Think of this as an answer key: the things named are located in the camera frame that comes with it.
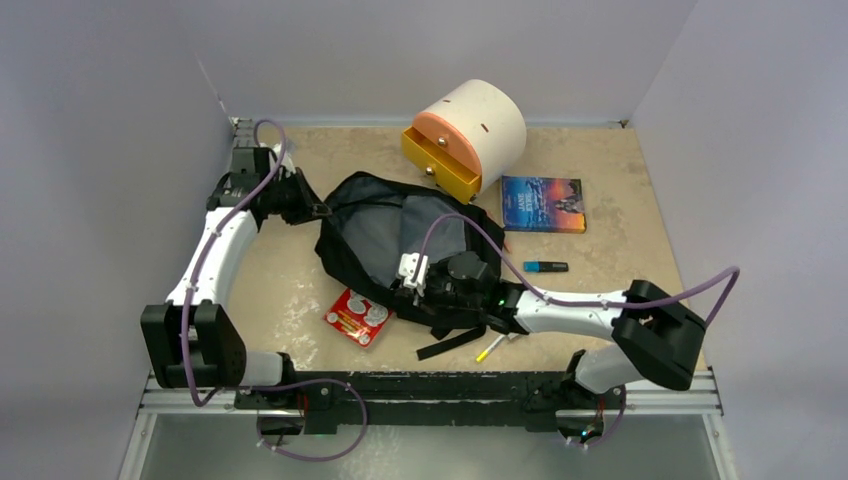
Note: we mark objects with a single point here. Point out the blue highlighter marker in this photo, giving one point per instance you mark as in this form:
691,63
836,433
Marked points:
545,267

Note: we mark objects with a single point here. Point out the aluminium table frame rail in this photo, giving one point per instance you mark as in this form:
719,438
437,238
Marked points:
192,344

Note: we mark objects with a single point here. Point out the cream cylindrical drawer box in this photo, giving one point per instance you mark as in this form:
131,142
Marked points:
478,125

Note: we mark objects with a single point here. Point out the yellow white marker pen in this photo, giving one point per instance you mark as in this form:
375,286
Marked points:
483,355

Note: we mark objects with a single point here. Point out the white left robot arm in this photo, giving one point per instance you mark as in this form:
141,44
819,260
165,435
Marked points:
191,340

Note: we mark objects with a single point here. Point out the Jane Eyre book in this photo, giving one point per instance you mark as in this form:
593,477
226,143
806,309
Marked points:
543,204

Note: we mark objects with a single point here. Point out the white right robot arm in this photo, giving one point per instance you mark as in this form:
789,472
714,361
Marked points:
649,335

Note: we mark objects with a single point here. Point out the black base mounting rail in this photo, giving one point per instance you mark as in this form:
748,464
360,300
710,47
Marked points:
538,401

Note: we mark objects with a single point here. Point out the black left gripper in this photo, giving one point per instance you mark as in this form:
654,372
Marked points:
309,207

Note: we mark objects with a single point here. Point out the black student backpack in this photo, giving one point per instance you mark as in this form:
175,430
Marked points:
375,221

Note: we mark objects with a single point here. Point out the red sticker package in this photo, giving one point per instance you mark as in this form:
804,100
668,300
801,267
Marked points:
357,318

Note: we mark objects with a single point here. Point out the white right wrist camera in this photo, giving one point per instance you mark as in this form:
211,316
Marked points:
412,272

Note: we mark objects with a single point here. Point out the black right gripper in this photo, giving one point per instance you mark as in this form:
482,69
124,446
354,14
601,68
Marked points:
425,301

